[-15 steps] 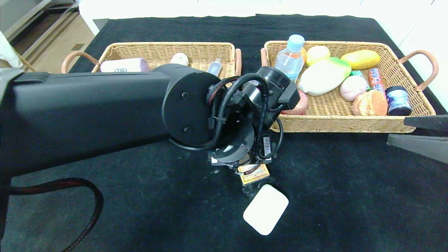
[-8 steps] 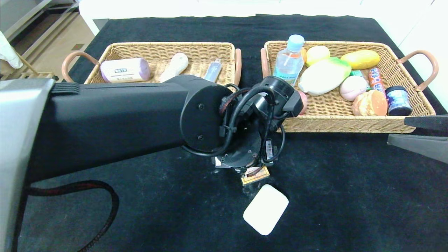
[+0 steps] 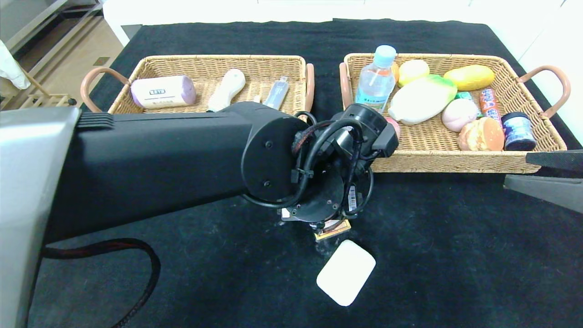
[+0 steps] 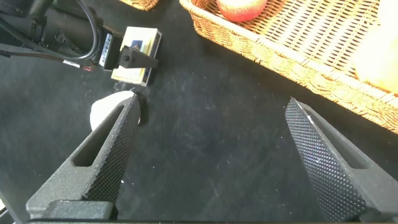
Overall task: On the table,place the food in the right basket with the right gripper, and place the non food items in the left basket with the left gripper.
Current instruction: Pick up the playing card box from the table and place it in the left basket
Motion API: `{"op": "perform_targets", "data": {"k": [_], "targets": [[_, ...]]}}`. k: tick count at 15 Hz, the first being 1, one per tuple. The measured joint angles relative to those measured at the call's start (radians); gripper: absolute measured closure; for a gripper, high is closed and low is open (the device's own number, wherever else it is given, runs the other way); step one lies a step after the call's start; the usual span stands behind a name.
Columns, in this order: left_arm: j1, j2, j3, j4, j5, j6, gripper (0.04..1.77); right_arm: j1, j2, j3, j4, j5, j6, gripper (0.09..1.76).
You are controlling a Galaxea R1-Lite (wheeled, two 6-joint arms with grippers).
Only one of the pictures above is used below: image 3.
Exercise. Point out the grey metal shelf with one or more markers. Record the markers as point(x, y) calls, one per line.
point(27, 23)

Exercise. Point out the orange candy pack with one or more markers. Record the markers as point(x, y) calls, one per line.
point(488, 102)

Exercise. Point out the white fabric item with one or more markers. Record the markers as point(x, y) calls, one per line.
point(11, 68)

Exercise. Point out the pale pink peach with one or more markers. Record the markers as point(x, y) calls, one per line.
point(459, 115)

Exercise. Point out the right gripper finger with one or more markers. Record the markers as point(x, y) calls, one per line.
point(560, 160)
point(551, 193)

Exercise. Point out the dark blue jar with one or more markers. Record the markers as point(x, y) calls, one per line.
point(518, 134)

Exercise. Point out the white soap bar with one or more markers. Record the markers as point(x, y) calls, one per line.
point(346, 272)

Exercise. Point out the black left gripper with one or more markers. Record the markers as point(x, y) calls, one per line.
point(352, 198)

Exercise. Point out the black left camera bracket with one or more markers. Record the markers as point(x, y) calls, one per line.
point(386, 141)

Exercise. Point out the red toy peach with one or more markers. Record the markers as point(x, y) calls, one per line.
point(394, 127)

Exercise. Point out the white table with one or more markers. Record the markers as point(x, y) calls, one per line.
point(127, 13)

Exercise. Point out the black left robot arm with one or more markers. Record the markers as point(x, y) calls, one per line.
point(159, 159)

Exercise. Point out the toy napa cabbage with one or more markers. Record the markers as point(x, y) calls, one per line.
point(423, 98)

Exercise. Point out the brown toy bread bun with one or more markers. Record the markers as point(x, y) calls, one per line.
point(480, 135)

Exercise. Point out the purple white bag roll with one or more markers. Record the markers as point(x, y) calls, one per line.
point(163, 91)

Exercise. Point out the orange toy fruit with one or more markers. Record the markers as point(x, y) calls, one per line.
point(395, 70)

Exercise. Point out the green gum pack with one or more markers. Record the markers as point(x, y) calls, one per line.
point(465, 95)

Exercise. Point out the playing card box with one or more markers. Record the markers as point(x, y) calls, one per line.
point(334, 231)

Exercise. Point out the clear water bottle blue cap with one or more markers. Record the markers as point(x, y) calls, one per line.
point(375, 82)

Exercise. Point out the grey blade case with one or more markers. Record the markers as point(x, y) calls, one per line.
point(278, 91)

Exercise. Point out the yellow toy mango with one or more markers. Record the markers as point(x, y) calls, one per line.
point(471, 77)

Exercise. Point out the white brush bottle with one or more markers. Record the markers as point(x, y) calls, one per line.
point(227, 86)

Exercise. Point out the yellow toy lemon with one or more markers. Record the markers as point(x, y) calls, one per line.
point(413, 70)

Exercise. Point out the wooden wheeled rack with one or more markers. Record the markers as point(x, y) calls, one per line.
point(41, 98)

